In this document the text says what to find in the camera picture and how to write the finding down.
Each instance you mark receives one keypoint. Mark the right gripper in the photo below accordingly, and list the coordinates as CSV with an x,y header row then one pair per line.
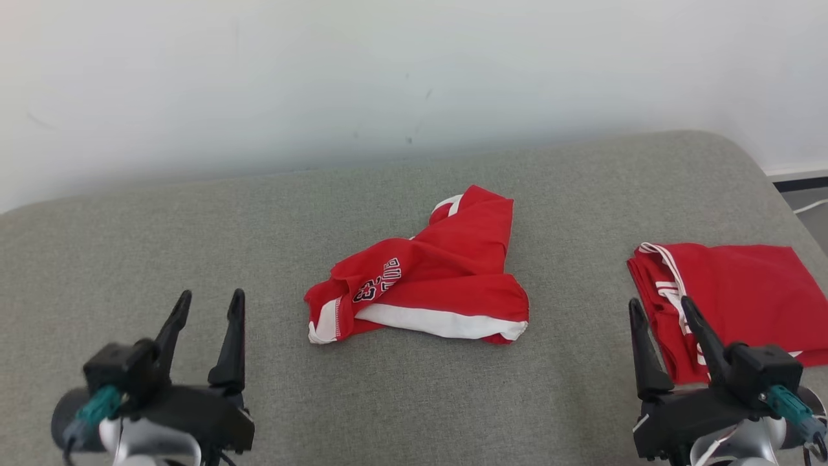
x,y
673,421

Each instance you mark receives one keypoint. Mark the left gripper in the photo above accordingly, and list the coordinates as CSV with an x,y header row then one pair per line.
x,y
213,417

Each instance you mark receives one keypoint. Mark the red jersey with lettering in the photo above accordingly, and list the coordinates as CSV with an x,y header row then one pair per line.
x,y
750,291

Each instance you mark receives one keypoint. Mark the red shorts with white band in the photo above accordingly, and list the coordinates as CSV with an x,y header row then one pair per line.
x,y
453,259

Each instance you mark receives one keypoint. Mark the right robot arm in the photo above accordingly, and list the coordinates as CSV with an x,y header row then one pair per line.
x,y
744,446

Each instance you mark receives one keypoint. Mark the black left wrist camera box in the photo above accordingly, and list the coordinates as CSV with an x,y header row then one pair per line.
x,y
116,369

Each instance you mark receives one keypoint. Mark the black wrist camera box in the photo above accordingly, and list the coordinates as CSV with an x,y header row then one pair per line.
x,y
116,369
766,369

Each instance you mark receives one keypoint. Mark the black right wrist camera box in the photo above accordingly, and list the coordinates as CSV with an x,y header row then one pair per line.
x,y
766,369

